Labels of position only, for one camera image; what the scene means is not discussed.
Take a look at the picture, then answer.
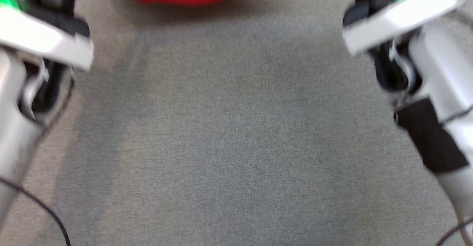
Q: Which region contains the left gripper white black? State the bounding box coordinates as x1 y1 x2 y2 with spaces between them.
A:
0 0 95 72

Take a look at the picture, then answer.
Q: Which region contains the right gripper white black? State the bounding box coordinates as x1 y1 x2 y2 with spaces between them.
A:
342 0 473 57

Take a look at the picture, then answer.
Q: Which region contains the black tape patch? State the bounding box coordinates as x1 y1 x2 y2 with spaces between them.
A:
395 98 470 173

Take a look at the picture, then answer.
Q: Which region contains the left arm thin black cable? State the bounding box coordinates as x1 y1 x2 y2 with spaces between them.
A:
0 178 71 246

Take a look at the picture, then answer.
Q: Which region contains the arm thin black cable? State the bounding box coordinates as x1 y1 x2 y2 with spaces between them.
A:
0 178 71 246
436 216 473 246

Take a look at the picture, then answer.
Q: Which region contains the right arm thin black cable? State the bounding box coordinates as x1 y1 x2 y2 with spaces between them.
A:
436 216 473 246

